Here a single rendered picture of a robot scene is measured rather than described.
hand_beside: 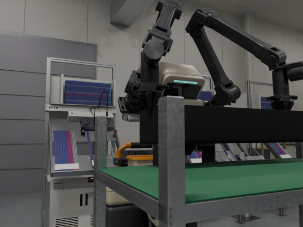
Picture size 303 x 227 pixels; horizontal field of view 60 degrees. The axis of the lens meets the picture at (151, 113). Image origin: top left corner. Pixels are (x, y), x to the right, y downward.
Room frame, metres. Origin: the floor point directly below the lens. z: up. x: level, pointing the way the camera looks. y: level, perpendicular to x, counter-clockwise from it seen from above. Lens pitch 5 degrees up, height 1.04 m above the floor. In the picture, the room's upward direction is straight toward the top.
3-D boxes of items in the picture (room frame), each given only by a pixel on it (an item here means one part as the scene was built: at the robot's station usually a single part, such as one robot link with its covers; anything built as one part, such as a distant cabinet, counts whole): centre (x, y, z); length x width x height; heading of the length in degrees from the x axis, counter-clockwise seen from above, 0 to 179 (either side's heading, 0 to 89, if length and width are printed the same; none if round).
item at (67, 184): (2.90, 0.74, 0.66); 1.01 x 0.73 x 1.31; 25
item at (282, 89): (1.03, -0.51, 1.22); 0.10 x 0.07 x 0.07; 113
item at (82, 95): (3.07, 0.84, 0.95); 1.33 x 0.82 x 1.90; 25
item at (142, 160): (1.55, 0.02, 0.87); 0.23 x 0.15 x 0.11; 113
